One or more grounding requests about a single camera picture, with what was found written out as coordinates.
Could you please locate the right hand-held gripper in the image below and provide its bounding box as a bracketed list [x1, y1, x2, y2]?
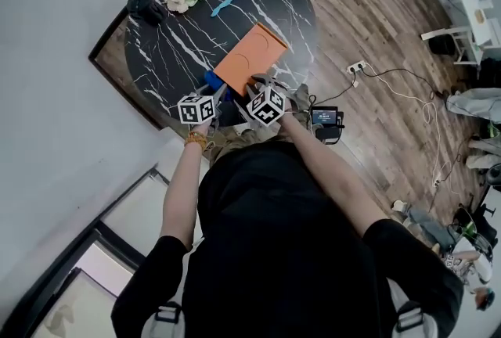
[245, 74, 299, 128]

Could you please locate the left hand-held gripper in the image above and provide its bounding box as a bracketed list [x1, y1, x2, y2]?
[176, 82, 229, 126]

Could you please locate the blue cloth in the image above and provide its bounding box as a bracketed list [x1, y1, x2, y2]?
[204, 70, 232, 99]

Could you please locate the orange box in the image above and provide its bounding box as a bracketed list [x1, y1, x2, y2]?
[213, 22, 290, 95]

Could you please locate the person's left forearm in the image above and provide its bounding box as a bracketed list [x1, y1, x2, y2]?
[159, 120, 211, 251]

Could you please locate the person's right forearm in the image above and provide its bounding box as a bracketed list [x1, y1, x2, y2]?
[279, 111, 388, 239]

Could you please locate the small screen device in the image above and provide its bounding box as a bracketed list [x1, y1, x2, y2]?
[311, 105, 345, 145]

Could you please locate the light blue strip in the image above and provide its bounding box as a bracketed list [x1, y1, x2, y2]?
[210, 0, 247, 18]

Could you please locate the white power strip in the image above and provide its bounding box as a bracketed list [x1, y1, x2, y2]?
[346, 59, 368, 75]

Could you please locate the black bottle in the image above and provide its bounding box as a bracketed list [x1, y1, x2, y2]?
[127, 0, 168, 25]

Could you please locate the black-framed window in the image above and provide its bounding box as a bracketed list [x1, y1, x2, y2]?
[23, 160, 204, 338]

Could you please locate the person's black shirt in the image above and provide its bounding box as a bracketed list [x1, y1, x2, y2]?
[111, 140, 465, 338]

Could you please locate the black stool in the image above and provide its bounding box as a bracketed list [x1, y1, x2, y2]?
[428, 34, 457, 56]

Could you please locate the amber bead bracelet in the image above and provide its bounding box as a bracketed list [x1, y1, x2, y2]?
[184, 131, 207, 152]

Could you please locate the black cable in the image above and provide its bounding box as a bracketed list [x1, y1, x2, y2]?
[312, 68, 443, 106]

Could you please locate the white cable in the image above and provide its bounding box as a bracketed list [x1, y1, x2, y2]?
[363, 62, 463, 196]

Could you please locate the grey backpack strap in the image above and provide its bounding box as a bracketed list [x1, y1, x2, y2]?
[387, 277, 439, 338]
[140, 300, 185, 338]

